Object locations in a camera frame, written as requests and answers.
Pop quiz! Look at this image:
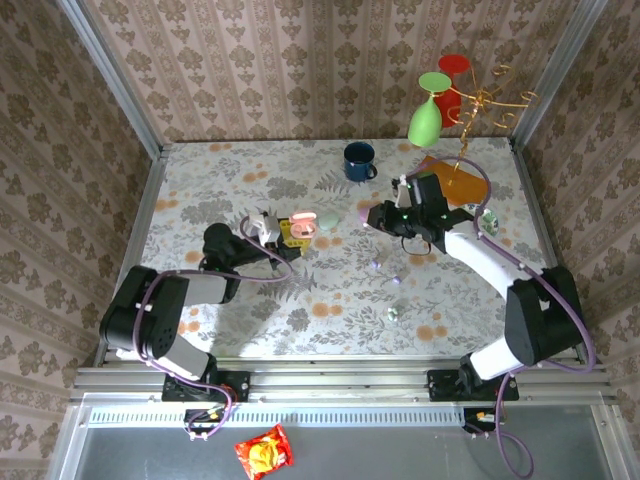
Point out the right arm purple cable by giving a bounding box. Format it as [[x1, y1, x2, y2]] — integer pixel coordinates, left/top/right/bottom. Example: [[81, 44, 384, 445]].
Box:
[[403, 156, 597, 480]]

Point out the left aluminium table side rail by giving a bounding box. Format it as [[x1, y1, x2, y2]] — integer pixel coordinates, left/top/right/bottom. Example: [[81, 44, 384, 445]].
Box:
[[106, 143, 170, 324]]

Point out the green plastic wine glass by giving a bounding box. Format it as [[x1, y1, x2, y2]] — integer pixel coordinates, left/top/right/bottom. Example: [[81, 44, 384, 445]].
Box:
[[407, 71, 453, 149]]

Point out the right black connector box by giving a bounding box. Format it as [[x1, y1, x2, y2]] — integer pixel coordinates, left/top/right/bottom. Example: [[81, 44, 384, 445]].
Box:
[[462, 407, 502, 435]]

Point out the red plastic wine glass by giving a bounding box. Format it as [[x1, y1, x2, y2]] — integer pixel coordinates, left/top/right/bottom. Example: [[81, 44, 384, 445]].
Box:
[[433, 53, 472, 130]]

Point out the red orange snack bag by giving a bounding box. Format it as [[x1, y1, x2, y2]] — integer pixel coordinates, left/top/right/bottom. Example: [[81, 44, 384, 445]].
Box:
[[233, 423, 295, 480]]

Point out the right aluminium table side rail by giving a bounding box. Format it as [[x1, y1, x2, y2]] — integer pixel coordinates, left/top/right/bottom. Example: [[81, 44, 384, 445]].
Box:
[[508, 138, 601, 364]]

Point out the dark blue enamel mug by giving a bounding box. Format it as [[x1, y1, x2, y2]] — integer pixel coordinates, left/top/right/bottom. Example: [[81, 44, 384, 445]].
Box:
[[342, 141, 379, 184]]

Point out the left black connector box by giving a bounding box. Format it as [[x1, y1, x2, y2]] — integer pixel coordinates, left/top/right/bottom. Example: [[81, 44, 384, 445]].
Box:
[[183, 408, 227, 435]]

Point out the right aluminium frame post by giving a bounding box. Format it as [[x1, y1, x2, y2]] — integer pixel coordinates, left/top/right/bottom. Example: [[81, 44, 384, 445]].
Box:
[[508, 0, 610, 147]]

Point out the black connector box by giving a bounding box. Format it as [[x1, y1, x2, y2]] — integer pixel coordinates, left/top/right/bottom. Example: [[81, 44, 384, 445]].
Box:
[[183, 408, 227, 435], [462, 407, 502, 435]]

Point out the aluminium frame post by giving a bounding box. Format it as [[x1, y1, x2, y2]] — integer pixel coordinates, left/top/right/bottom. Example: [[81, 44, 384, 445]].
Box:
[[508, 0, 610, 147], [55, 0, 169, 160]]

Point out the gold wire glass rack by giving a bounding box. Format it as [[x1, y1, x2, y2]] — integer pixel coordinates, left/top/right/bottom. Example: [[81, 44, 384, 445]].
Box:
[[418, 63, 541, 206]]

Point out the leaf pattern bowl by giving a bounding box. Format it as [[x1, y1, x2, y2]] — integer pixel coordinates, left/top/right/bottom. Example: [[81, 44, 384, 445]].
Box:
[[462, 202, 501, 239]]

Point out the white slotted cable duct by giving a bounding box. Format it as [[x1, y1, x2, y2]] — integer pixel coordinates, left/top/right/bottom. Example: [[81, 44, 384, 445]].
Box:
[[87, 405, 504, 427]]

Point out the aluminium table side rail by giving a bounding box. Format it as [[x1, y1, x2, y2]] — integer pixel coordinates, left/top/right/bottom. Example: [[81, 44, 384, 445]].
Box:
[[508, 138, 601, 364], [106, 143, 170, 324]]

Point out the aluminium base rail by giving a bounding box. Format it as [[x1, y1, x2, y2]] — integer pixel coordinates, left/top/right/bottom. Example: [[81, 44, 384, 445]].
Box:
[[69, 355, 621, 407]]

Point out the left aluminium frame post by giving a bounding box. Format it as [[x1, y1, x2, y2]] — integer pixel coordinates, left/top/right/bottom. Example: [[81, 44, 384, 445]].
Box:
[[55, 0, 169, 160]]

